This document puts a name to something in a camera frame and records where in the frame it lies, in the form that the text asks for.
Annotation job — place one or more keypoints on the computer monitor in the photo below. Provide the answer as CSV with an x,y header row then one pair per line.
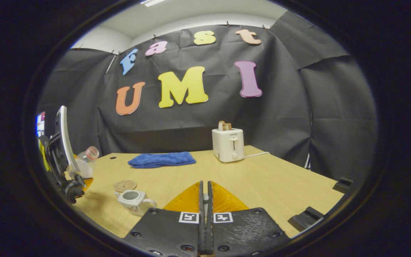
x,y
40,124

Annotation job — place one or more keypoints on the bread slice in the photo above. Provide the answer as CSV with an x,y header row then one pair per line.
x,y
224,125

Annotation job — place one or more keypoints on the clear plastic water bottle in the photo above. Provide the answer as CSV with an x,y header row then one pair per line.
x,y
86,160

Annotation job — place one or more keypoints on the white teacup lid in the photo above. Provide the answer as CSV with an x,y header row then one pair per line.
x,y
205,199

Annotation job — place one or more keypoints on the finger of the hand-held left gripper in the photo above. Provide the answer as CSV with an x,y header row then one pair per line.
x,y
62,125
87,182

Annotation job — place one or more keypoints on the blue towel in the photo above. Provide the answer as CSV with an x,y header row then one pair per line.
x,y
162,160

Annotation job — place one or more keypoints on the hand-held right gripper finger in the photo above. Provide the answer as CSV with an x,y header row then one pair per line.
x,y
201,214
209,228

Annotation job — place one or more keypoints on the ceiling light panel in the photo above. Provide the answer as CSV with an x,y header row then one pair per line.
x,y
153,2

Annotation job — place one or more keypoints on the white ceramic teacup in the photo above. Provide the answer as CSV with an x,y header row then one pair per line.
x,y
134,203

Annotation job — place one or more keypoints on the black backdrop cloth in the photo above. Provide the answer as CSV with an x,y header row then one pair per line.
x,y
280,107

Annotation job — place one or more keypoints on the white toaster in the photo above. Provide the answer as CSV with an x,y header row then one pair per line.
x,y
227,144

